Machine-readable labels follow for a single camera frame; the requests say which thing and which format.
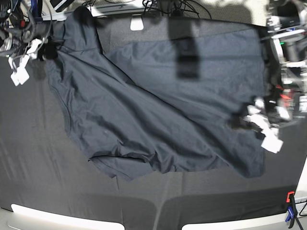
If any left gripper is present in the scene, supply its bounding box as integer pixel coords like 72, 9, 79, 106
229, 97, 293, 154

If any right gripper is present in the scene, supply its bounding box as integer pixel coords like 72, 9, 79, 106
0, 31, 44, 86

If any dark grey t-shirt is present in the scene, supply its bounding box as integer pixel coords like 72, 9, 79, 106
46, 7, 264, 180

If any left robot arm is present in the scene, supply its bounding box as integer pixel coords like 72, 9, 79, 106
236, 0, 307, 153

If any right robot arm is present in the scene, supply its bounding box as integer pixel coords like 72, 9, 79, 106
0, 0, 50, 86

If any blue clamp far left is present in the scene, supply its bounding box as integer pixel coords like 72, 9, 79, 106
27, 0, 43, 23

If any red blue clamp near right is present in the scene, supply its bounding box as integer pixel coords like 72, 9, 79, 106
285, 191, 304, 230

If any black table cloth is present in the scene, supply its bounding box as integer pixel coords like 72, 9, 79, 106
0, 17, 307, 230

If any aluminium frame rail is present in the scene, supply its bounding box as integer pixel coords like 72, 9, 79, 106
42, 5, 144, 21

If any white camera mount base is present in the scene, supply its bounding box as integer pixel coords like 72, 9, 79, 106
130, 15, 144, 31

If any black cable bundle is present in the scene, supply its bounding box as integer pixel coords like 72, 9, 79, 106
81, 0, 216, 20

